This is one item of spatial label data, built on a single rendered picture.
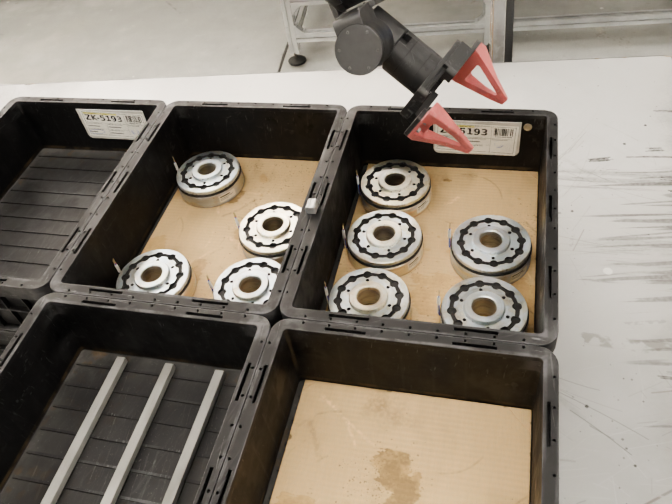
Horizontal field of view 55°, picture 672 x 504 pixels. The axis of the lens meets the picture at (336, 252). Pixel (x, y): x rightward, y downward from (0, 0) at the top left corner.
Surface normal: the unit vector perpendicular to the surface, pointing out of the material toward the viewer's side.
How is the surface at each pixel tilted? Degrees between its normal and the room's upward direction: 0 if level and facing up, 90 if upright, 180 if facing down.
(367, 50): 70
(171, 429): 0
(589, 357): 0
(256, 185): 0
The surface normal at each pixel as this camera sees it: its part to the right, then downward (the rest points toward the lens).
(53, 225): -0.13, -0.67
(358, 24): -0.29, 0.45
